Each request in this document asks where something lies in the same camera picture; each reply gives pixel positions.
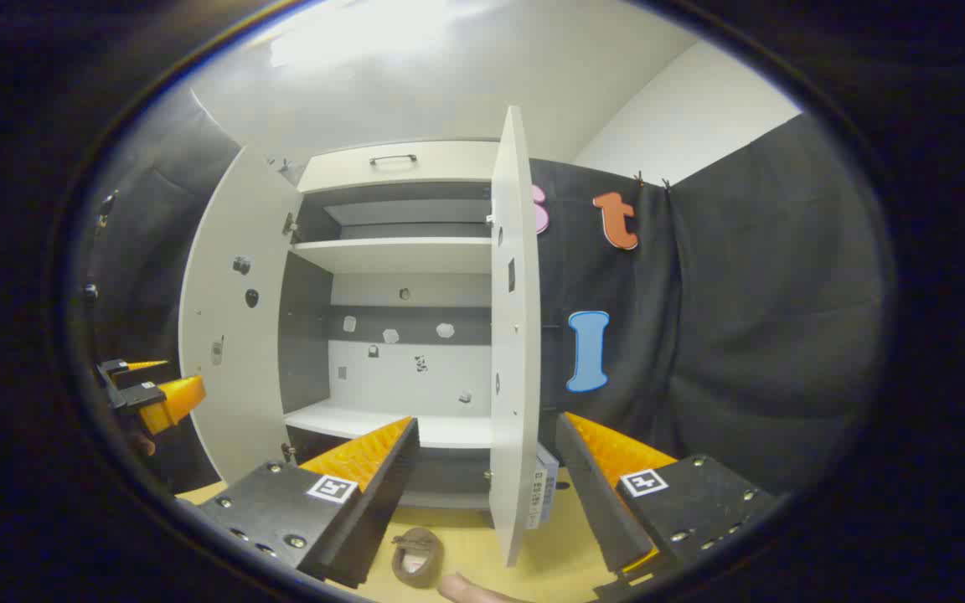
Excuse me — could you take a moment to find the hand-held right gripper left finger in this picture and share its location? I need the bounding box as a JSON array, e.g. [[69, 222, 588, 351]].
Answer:
[[196, 416, 421, 590]]

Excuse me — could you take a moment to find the brown fuzzy shoe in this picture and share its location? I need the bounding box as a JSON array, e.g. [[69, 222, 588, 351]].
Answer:
[[390, 527, 446, 589]]

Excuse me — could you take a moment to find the white cabinet drawer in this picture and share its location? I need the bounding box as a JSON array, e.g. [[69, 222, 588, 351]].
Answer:
[[298, 141, 500, 193]]

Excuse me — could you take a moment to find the white book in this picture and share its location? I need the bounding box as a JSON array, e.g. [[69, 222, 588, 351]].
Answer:
[[527, 442, 560, 530]]

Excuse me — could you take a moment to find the white shoe cabinet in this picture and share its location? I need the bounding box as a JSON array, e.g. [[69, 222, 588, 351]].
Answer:
[[280, 139, 502, 512]]

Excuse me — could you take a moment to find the white shoe cabinet door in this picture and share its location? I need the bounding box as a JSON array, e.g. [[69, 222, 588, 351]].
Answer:
[[489, 105, 544, 569], [179, 144, 303, 487]]

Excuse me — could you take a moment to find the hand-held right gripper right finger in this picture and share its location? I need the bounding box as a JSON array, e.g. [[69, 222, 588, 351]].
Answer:
[[555, 411, 778, 602]]

